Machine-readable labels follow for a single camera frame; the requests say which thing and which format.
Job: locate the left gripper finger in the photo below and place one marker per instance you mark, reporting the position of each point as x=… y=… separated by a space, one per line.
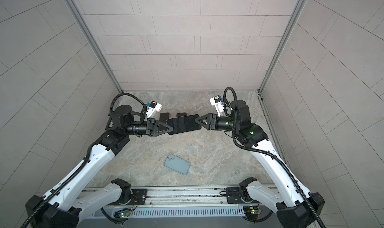
x=162 y=126
x=158 y=132

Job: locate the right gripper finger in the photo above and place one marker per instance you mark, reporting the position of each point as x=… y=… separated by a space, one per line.
x=205 y=119
x=204 y=125

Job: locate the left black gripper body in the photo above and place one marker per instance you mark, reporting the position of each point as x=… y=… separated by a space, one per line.
x=149 y=125

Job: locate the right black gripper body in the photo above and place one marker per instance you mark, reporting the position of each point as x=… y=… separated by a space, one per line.
x=221 y=123

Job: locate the light blue phone case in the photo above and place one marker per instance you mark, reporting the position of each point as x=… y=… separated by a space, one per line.
x=177 y=164

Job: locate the purple phone black screen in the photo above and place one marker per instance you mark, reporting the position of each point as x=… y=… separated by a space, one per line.
x=164 y=117

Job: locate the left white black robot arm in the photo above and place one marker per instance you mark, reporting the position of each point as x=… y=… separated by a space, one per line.
x=56 y=208

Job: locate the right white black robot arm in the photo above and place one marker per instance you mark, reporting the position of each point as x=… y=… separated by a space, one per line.
x=293 y=203

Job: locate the left green circuit board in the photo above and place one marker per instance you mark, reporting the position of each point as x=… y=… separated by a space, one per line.
x=123 y=214

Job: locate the green circuit board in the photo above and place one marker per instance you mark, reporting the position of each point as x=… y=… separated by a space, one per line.
x=252 y=212
x=123 y=214

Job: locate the right green circuit board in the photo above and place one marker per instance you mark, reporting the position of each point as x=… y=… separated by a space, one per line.
x=252 y=212

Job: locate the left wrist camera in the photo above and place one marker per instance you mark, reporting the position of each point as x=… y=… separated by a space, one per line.
x=152 y=109

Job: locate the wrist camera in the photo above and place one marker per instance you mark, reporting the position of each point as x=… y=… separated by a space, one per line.
x=152 y=109
x=217 y=103

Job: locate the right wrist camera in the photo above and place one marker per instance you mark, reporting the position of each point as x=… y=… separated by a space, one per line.
x=217 y=103

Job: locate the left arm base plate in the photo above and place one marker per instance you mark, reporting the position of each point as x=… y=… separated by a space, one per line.
x=137 y=197

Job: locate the aluminium mounting rail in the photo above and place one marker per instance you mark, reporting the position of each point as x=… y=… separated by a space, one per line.
x=179 y=201

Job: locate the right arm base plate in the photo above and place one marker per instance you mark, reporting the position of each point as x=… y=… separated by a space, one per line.
x=236 y=195

